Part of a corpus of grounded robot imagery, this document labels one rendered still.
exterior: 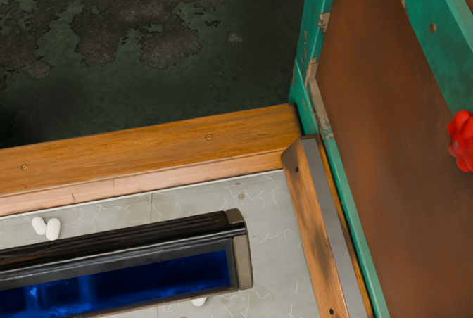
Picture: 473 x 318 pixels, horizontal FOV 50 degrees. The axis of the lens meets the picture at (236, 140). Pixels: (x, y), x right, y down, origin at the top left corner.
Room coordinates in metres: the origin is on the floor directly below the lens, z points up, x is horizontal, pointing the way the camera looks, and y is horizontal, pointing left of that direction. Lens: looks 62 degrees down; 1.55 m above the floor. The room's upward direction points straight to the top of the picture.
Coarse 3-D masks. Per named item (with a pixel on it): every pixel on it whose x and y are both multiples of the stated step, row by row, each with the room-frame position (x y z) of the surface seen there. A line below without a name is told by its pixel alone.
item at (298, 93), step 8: (296, 64) 0.52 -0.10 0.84; (296, 72) 0.52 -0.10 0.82; (296, 80) 0.51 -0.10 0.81; (296, 88) 0.51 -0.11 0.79; (304, 88) 0.48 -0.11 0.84; (296, 96) 0.50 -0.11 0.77; (304, 96) 0.46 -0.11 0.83; (296, 104) 0.49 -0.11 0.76; (304, 104) 0.46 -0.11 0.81; (304, 112) 0.45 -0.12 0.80; (312, 112) 0.43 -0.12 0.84; (304, 120) 0.45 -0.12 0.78; (312, 120) 0.42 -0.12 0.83; (304, 128) 0.44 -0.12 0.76; (312, 128) 0.41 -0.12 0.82
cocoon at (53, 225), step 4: (52, 220) 0.27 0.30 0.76; (56, 220) 0.27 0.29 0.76; (48, 224) 0.27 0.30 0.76; (52, 224) 0.26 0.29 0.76; (56, 224) 0.27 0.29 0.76; (60, 224) 0.27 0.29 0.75; (48, 228) 0.26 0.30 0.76; (52, 228) 0.26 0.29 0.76; (56, 228) 0.26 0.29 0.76; (48, 232) 0.25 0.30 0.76; (52, 232) 0.25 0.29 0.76; (56, 232) 0.25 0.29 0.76; (48, 236) 0.25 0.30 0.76; (52, 236) 0.25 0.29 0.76; (56, 236) 0.25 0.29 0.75
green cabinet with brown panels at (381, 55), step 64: (320, 0) 0.48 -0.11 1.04; (384, 0) 0.36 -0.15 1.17; (448, 0) 0.26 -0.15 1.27; (320, 64) 0.46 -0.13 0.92; (384, 64) 0.32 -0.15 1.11; (448, 64) 0.23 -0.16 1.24; (320, 128) 0.38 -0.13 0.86; (384, 128) 0.28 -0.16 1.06; (384, 192) 0.23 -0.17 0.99; (448, 192) 0.17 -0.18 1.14; (384, 256) 0.17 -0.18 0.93; (448, 256) 0.12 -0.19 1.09
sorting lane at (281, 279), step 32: (160, 192) 0.33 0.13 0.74; (192, 192) 0.33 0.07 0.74; (224, 192) 0.33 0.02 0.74; (256, 192) 0.33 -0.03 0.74; (288, 192) 0.33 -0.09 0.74; (0, 224) 0.27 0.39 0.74; (64, 224) 0.27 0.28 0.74; (96, 224) 0.27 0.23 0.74; (128, 224) 0.27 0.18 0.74; (256, 224) 0.27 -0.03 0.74; (288, 224) 0.27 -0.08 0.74; (256, 256) 0.22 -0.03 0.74; (288, 256) 0.22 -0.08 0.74; (256, 288) 0.17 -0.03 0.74; (288, 288) 0.17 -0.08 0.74
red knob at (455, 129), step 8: (464, 112) 0.18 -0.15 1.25; (456, 120) 0.17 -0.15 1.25; (464, 120) 0.17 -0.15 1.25; (472, 120) 0.17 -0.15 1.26; (448, 128) 0.18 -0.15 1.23; (456, 128) 0.17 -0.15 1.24; (464, 128) 0.17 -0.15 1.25; (472, 128) 0.16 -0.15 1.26; (456, 136) 0.16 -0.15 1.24; (464, 136) 0.16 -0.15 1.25; (472, 136) 0.16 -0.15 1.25; (448, 144) 0.17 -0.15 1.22; (456, 144) 0.16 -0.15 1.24; (464, 144) 0.16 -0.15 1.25; (472, 144) 0.15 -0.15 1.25; (456, 152) 0.16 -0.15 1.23; (464, 152) 0.15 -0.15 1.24; (472, 152) 0.15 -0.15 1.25; (456, 160) 0.15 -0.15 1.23; (464, 160) 0.15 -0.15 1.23; (472, 160) 0.15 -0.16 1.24; (464, 168) 0.15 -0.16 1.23; (472, 168) 0.14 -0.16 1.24
